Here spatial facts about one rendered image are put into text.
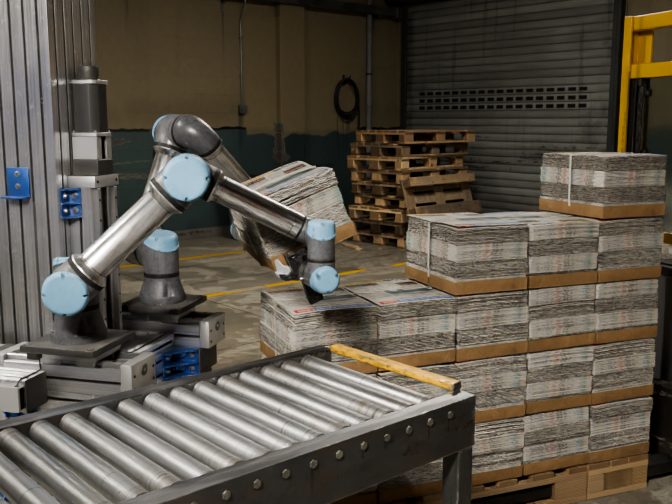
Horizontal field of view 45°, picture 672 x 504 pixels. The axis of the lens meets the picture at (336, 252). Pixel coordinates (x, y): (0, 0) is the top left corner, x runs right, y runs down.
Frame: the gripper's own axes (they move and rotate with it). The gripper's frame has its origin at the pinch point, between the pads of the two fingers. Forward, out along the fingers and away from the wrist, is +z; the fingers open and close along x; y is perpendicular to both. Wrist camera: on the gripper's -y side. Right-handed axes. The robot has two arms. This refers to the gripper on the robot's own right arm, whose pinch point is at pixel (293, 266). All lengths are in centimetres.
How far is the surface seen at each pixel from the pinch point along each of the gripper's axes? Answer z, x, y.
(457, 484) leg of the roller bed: -80, -1, -40
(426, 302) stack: 2.4, -37.3, -30.7
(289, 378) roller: -52, 21, -11
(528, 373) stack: 5, -65, -73
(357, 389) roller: -65, 9, -15
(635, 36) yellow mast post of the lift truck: 65, -189, 12
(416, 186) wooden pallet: 576, -271, -135
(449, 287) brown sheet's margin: 7, -48, -31
